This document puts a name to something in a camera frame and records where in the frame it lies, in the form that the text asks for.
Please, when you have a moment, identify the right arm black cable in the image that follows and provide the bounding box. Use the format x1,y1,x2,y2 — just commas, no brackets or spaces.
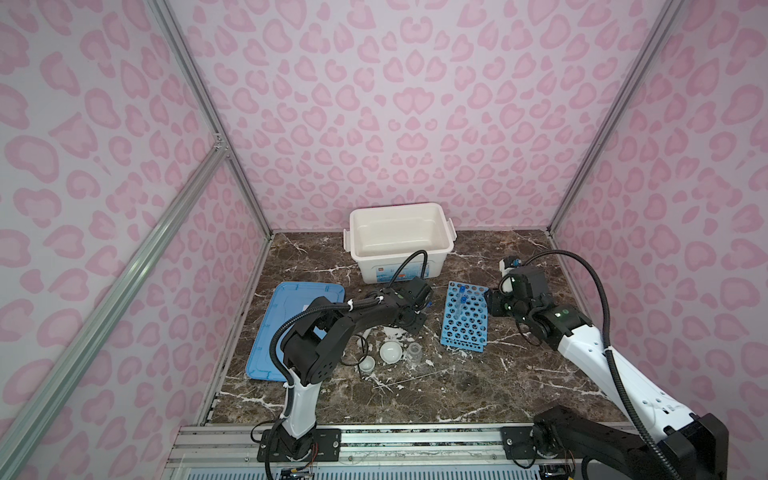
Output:
499,248,685,480

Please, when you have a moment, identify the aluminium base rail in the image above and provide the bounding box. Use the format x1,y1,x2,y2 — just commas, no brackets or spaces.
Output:
158,423,685,480

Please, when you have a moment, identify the diagonal aluminium frame bar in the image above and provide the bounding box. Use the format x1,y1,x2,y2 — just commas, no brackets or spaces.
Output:
0,143,229,475

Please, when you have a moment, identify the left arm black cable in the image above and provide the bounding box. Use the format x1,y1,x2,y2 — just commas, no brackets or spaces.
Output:
263,249,430,480

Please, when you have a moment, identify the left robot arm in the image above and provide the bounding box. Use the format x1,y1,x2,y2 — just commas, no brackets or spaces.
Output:
269,278,433,440

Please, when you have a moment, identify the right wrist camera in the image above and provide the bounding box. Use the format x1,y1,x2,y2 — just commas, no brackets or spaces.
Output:
498,255,522,294

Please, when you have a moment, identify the blue plastic box lid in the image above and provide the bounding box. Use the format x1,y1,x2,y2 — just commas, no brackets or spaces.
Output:
245,281,347,383

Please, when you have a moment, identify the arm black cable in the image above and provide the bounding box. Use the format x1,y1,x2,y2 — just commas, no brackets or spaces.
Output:
499,248,685,480
263,249,430,480

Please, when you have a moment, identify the clear glass beaker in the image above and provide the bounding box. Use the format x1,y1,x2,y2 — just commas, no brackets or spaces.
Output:
403,342,424,368

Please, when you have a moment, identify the white evaporating dish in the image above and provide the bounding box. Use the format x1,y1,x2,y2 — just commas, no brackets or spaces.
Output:
379,341,404,365

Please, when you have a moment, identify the blue test tube rack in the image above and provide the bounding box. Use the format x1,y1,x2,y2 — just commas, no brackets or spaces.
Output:
440,281,488,353

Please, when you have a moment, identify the right aluminium corner post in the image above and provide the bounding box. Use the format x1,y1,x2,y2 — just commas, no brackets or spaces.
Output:
547,0,687,239

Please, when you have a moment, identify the aluminium corner frame post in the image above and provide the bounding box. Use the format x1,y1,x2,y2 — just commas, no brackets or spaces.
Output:
146,0,274,240

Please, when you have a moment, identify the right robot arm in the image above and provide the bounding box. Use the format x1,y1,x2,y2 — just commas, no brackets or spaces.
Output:
485,259,729,479

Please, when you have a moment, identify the small white crucible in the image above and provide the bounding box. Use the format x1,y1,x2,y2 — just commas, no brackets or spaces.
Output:
357,355,376,375

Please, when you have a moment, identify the white plastic storage box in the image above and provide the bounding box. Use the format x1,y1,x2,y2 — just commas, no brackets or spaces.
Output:
343,203,457,284

